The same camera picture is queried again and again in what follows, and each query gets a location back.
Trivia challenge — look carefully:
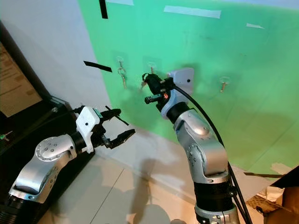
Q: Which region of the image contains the silver key with ring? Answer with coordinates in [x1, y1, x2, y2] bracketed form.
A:
[117, 68, 128, 90]
[140, 75, 149, 91]

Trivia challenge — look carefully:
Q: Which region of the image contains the black tape strip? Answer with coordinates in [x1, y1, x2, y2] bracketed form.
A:
[99, 0, 108, 20]
[105, 106, 129, 126]
[83, 60, 113, 73]

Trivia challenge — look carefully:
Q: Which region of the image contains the long white tape strip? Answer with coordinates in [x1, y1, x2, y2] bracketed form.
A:
[163, 5, 222, 19]

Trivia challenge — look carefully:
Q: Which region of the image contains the black cabinet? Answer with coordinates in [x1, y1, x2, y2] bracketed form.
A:
[0, 95, 76, 224]

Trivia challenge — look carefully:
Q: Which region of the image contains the brown cardboard box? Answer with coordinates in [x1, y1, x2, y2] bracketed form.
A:
[0, 42, 29, 118]

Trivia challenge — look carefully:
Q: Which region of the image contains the small white tape strip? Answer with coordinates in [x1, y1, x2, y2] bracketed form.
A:
[246, 22, 265, 30]

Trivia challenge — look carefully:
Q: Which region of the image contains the brown cardboard piece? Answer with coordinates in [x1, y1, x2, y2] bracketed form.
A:
[244, 162, 299, 224]

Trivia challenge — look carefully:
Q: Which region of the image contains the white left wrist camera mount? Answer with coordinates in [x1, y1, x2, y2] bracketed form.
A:
[77, 105, 101, 154]

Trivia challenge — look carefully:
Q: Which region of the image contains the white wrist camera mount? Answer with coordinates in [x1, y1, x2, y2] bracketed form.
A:
[77, 105, 101, 154]
[161, 67, 195, 118]

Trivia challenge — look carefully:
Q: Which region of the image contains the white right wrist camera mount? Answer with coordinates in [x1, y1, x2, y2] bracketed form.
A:
[161, 67, 195, 118]

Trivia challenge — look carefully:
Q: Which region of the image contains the green wall sheet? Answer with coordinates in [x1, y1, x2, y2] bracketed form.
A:
[77, 0, 299, 177]

